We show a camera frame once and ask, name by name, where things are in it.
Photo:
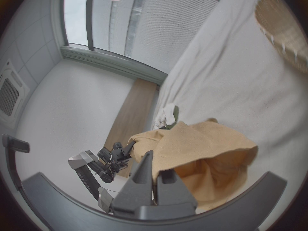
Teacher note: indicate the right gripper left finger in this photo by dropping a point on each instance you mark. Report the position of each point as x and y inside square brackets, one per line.
[139, 191]

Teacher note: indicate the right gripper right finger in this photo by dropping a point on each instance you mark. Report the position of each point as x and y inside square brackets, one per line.
[173, 194]

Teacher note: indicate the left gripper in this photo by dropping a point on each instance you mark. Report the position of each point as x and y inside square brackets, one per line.
[125, 156]

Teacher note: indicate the tan shorts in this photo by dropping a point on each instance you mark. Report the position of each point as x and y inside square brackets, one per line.
[192, 143]

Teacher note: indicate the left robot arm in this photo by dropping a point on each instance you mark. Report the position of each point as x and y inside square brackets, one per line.
[83, 159]

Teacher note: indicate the bed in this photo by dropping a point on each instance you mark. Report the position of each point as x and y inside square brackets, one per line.
[228, 68]

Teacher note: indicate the round woven basket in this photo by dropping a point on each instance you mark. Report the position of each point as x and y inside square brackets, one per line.
[279, 25]

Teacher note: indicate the pile of clothes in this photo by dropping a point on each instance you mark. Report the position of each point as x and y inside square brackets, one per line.
[168, 114]

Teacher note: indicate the white ceiling air vent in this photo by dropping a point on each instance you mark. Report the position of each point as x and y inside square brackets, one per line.
[9, 92]

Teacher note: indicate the window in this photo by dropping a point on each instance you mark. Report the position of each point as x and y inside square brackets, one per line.
[156, 20]

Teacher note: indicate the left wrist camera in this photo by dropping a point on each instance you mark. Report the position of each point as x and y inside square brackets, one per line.
[117, 146]

